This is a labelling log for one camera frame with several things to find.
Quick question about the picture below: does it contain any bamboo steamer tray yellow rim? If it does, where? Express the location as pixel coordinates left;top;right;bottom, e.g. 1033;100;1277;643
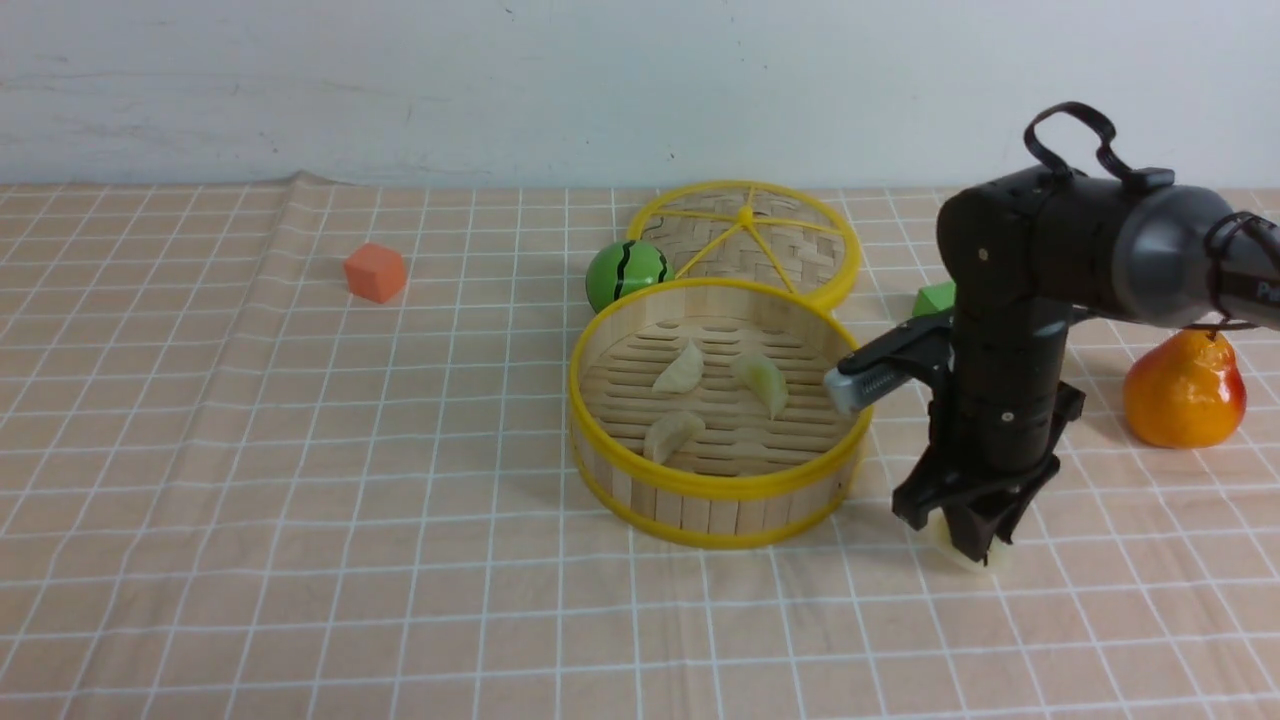
566;278;872;550

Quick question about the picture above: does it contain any green watermelon toy ball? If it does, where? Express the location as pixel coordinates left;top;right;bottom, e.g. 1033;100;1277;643
585;240;675;314

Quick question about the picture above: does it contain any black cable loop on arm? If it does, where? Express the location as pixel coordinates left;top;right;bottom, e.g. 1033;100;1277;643
1021;101;1178;191

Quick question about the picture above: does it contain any orange yellow toy pear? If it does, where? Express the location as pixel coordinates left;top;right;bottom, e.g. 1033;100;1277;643
1123;329;1248;448

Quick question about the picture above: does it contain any orange foam cube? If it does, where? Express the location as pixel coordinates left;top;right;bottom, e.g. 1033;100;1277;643
342;243;408;304

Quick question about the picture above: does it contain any bamboo steamer lid yellow rim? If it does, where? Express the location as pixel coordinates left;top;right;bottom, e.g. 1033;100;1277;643
625;179;864;313

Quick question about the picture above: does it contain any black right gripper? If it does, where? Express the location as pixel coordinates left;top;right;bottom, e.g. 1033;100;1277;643
845;300;1076;565

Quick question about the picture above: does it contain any green foam cube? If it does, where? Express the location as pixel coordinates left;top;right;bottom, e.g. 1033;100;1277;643
911;281;956;318

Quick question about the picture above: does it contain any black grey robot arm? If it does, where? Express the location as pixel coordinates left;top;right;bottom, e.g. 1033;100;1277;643
826;167;1279;562

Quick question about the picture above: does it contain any greenish dumpling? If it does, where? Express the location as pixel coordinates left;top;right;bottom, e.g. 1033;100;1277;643
922;510;1012;575
731;352;790;420

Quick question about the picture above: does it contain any checkered beige tablecloth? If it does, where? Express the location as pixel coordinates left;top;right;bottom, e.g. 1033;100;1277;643
1;176;1277;719

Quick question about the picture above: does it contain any white dumpling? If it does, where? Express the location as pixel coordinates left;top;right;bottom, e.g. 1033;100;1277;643
641;410;707;465
652;340;704;395

